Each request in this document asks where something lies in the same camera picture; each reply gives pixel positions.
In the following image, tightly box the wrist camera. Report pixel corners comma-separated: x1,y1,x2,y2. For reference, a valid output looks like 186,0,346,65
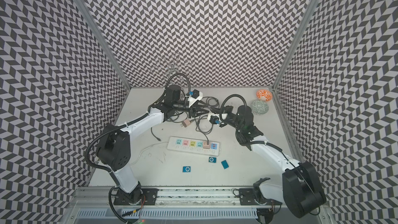
188,89,203,107
207,113,222,125

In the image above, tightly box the grey usb cable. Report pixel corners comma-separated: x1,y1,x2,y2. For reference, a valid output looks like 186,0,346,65
192,111,218,144
150,96,220,141

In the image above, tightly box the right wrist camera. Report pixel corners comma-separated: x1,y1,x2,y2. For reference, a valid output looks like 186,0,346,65
207,113,222,125

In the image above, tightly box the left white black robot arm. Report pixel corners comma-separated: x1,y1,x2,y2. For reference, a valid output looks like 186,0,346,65
84,73,202,204

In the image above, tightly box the teal mp3 player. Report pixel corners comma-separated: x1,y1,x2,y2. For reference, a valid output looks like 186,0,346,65
221,160,229,169

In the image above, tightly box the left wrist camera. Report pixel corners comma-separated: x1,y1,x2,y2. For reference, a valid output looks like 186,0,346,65
188,89,203,107

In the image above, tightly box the white colourful power strip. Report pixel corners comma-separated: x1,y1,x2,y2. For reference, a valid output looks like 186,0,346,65
167,136,220,157

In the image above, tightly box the green patterned bowl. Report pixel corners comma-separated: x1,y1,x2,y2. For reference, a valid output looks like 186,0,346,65
251,100,269,115

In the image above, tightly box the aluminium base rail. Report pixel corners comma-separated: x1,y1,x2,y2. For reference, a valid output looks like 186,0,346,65
68,186,330,209

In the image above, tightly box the orange patterned bowl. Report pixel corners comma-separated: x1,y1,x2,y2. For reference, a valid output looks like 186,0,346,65
256,89,273,102

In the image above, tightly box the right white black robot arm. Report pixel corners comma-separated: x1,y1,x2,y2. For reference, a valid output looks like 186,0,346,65
217,94,326,218

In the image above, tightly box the blue mp3 player middle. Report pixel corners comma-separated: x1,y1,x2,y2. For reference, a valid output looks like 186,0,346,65
208,157,217,163

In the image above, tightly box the pink charger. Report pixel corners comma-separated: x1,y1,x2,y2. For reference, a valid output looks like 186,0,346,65
203,141,210,149
181,119,192,128

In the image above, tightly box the chrome wire cup stand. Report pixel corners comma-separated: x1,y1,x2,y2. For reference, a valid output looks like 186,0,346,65
154,54,193,80

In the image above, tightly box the grey cable at teal charger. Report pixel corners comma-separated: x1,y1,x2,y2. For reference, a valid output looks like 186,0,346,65
169,111,189,124

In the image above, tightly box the white power strip cord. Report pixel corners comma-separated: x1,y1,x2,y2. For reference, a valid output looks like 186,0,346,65
129,142,169,166

